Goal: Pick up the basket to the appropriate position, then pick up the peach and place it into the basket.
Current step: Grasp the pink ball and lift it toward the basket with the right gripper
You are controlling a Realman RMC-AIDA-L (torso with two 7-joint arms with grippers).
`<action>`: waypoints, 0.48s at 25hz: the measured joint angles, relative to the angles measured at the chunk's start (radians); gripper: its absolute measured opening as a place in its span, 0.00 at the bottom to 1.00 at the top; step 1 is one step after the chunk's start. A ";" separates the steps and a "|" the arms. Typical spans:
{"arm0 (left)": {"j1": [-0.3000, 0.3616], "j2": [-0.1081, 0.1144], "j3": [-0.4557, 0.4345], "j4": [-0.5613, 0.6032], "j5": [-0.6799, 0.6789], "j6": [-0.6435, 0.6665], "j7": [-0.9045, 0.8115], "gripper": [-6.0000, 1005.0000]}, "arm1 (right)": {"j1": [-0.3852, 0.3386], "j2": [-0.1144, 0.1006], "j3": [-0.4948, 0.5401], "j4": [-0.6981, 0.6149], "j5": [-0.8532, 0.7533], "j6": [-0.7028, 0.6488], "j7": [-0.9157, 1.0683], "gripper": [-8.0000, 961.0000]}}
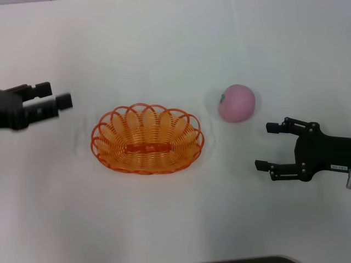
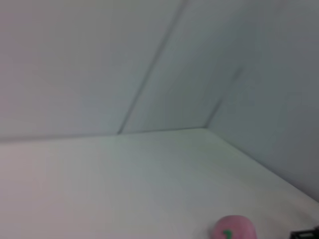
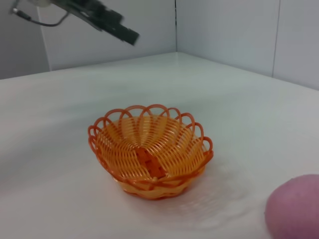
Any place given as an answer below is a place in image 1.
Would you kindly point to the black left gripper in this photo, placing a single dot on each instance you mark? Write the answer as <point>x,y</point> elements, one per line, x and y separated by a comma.
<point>12,112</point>

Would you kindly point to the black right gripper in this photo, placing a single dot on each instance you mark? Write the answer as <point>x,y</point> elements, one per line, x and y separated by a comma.
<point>321,153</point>

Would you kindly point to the pink toy peach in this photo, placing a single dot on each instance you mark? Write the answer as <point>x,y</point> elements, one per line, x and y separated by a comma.
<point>238,104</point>

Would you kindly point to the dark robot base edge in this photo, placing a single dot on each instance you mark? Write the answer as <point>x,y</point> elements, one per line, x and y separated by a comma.
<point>260,260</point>

